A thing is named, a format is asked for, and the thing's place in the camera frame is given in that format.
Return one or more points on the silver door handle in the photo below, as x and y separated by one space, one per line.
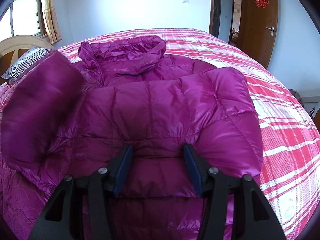
271 29

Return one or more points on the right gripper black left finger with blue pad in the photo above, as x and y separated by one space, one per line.
62 216

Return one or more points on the red double happiness paper decoration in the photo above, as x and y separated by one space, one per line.
261 3

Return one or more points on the magenta puffer down jacket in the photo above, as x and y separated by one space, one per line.
72 118

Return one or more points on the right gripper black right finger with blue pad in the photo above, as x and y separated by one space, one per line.
253 217

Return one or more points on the brown wooden door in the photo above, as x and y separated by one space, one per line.
254 39

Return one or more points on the striped grey white pillow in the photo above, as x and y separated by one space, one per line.
25 63

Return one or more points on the yellow right curtain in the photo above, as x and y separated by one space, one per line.
50 21

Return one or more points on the window with grey frame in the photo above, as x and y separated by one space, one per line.
24 17

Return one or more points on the red white plaid bedspread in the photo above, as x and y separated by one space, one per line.
289 175

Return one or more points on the cream and brown round headboard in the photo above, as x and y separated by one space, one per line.
14 47

